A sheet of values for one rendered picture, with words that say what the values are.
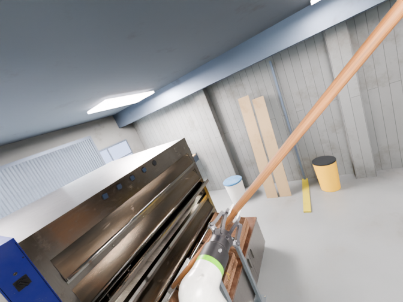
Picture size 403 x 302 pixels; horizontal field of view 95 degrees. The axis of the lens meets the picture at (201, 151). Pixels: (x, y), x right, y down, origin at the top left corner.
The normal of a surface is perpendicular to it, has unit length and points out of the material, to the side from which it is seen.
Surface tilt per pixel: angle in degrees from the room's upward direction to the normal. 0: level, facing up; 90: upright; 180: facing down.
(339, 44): 90
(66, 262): 70
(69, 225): 90
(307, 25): 90
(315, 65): 90
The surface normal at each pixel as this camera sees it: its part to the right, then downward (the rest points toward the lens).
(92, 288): 0.64, -0.50
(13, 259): 0.82, -0.21
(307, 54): -0.42, 0.38
